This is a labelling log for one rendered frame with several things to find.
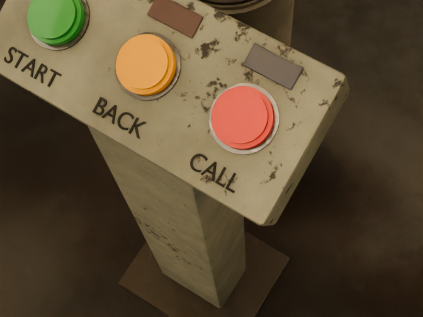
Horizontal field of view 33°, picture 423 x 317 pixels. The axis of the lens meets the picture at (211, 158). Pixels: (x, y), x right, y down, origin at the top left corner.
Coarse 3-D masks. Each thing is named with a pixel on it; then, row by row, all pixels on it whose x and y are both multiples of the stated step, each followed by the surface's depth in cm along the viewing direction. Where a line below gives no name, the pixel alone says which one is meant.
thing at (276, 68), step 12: (252, 48) 47; (264, 48) 46; (252, 60) 47; (264, 60) 46; (276, 60) 46; (288, 60) 46; (264, 72) 46; (276, 72) 46; (288, 72) 46; (300, 72) 46; (288, 84) 46
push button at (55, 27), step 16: (32, 0) 50; (48, 0) 49; (64, 0) 49; (80, 0) 50; (32, 16) 49; (48, 16) 49; (64, 16) 49; (80, 16) 49; (32, 32) 50; (48, 32) 49; (64, 32) 49
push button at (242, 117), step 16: (224, 96) 46; (240, 96) 46; (256, 96) 45; (224, 112) 46; (240, 112) 46; (256, 112) 45; (272, 112) 45; (224, 128) 46; (240, 128) 45; (256, 128) 45; (272, 128) 46; (240, 144) 46; (256, 144) 45
